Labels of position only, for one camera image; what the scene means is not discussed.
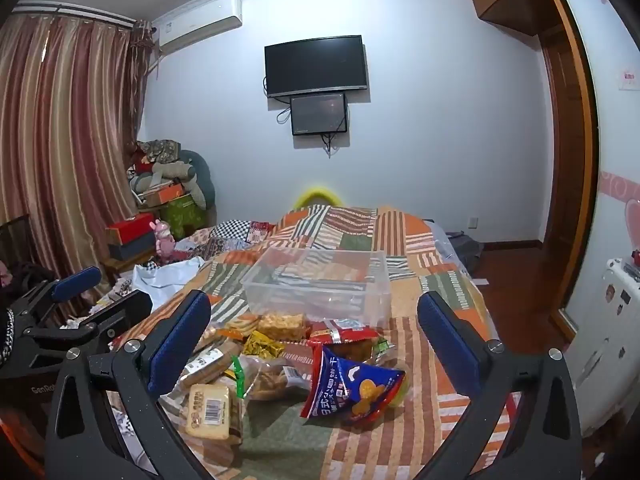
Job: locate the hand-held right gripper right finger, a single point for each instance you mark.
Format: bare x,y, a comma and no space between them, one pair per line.
447,345

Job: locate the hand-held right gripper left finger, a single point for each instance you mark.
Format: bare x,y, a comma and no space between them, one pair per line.
175,350

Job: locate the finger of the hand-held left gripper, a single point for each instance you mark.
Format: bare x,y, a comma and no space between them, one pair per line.
125,310
77,280

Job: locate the clear cookie bag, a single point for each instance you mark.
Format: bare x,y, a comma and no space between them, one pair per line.
267,382

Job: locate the red snack packet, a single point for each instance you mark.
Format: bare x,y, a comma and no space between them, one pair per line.
345,334

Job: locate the orange crispy snack packet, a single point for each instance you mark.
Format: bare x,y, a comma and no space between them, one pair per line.
281,326

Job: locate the blue snack packet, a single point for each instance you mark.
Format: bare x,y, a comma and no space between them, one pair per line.
345,390

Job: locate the clear plastic container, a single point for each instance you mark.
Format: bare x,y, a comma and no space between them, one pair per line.
320,305

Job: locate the brown biscuit packet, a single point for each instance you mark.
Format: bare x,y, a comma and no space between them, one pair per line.
207,362

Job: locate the white plastic bag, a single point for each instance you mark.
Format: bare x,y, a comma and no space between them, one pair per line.
165,280

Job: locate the dark box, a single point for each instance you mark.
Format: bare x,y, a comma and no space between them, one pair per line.
132,247

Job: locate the small orange snack packet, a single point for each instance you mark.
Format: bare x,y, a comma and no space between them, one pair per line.
237,327

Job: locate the yellow cake packet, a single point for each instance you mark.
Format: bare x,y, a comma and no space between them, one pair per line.
207,410

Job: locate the red box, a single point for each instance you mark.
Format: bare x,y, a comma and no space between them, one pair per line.
131,226

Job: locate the pink toy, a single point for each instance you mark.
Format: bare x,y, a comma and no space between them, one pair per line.
164,242

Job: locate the gold foil snack packet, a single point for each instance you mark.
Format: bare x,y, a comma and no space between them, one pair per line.
262,345

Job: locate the grey bag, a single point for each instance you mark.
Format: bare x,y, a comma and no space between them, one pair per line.
467,247

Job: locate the green box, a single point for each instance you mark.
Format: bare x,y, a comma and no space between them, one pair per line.
182,215

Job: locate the orange box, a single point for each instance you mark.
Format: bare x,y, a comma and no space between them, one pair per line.
162,194

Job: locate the checkered cloth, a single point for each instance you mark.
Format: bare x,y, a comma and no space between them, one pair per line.
235,232

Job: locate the striped curtain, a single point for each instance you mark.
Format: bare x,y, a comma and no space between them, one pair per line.
65,135

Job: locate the camouflage fabric bundle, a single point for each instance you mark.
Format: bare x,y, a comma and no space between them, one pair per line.
157,150

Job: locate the white appliance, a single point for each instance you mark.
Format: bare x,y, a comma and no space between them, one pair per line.
605,350

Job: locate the yellow round object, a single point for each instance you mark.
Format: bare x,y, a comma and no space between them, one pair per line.
315,193

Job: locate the small black monitor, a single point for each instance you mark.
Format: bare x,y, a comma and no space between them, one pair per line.
318,114

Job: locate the white air conditioner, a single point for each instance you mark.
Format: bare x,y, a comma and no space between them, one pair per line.
200,27

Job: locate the wall outlet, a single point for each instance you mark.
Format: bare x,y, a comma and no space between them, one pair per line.
473,222

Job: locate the wooden door frame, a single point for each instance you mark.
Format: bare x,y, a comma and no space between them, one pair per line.
575,160

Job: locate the pink wall sticker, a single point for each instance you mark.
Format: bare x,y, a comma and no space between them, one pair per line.
622,195

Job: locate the white curtain rail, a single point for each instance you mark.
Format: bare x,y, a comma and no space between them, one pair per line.
75,14

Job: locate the black wall television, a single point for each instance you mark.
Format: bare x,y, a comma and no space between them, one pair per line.
315,65

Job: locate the wall switch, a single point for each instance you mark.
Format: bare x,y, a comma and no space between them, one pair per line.
629,80

